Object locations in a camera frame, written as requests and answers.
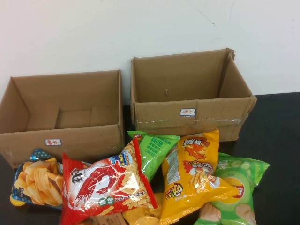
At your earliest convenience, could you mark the red shrimp stick snack bag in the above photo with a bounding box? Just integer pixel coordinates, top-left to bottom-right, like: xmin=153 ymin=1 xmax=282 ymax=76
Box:
xmin=61 ymin=138 xmax=159 ymax=225

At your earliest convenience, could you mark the blue polka-dot ridged chip bag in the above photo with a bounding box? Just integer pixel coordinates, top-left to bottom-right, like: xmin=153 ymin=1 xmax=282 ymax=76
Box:
xmin=9 ymin=148 xmax=65 ymax=209

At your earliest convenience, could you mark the yellow fries snack bag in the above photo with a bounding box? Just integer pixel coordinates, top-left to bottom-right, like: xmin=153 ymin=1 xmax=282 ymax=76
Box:
xmin=160 ymin=129 xmax=240 ymax=225

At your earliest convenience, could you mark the tall taped cardboard box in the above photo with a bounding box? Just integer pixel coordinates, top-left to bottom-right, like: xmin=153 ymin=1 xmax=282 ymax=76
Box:
xmin=130 ymin=48 xmax=258 ymax=143

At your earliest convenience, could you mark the green chip bag with barcode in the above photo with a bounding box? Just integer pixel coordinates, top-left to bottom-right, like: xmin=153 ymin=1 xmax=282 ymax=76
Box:
xmin=127 ymin=130 xmax=180 ymax=182

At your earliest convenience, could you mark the low cardboard box, red-ink label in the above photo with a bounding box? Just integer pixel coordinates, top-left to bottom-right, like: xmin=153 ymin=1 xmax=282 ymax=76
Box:
xmin=0 ymin=69 xmax=125 ymax=169

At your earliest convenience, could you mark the green Lay's chip bag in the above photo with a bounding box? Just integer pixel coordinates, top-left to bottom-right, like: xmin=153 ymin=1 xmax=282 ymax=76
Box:
xmin=194 ymin=152 xmax=271 ymax=225

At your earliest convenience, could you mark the brown biscuit packet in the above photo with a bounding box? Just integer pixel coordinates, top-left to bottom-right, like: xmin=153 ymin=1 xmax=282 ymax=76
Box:
xmin=89 ymin=212 xmax=124 ymax=225

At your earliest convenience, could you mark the small yellow round object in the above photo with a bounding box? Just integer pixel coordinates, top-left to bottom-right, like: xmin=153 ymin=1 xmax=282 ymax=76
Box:
xmin=9 ymin=195 xmax=24 ymax=207

